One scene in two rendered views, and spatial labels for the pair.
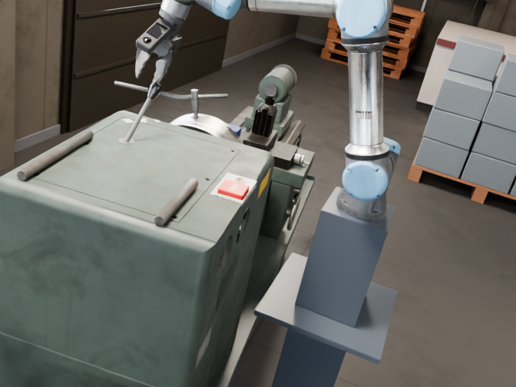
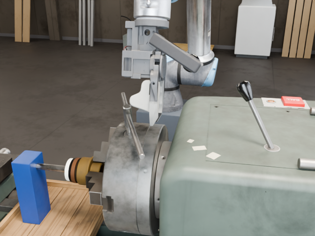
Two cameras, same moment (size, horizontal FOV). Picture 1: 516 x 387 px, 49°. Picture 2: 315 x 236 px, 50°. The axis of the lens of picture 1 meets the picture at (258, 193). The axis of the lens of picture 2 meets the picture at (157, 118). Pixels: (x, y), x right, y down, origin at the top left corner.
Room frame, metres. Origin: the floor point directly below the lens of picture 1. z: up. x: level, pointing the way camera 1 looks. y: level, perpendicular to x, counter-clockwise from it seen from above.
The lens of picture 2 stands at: (1.55, 1.05, 1.63)
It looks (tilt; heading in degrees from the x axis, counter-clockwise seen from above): 23 degrees down; 271
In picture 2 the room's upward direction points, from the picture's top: straight up
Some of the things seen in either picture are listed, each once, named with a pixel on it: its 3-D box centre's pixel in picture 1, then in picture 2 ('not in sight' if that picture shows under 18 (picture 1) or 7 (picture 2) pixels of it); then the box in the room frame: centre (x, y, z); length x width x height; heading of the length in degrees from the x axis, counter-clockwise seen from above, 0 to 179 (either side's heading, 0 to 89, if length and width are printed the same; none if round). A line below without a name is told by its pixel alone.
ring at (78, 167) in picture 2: not in sight; (87, 171); (1.78, 0.19, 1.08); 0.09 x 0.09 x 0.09; 81
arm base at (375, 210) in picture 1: (365, 193); (165, 94); (1.55, -0.31, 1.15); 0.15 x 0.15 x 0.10
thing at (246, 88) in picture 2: (155, 90); (244, 90); (1.37, 0.31, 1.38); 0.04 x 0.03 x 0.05; 171
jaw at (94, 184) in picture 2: not in sight; (101, 189); (1.72, 0.29, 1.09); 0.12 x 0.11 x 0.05; 81
